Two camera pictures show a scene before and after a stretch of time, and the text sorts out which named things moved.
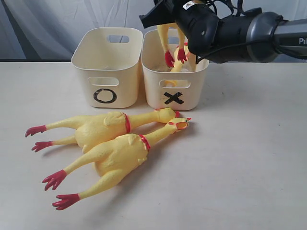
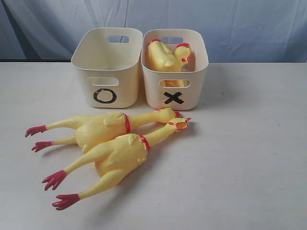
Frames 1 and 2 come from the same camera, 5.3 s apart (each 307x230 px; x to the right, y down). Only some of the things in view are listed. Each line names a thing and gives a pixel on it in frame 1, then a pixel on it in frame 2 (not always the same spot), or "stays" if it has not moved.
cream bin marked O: x=111 y=58 stays
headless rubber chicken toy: x=163 y=31 → x=162 y=59
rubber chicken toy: x=115 y=160 stays
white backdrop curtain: x=43 y=29 stays
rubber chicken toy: x=93 y=131 stays
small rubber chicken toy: x=189 y=65 → x=182 y=54
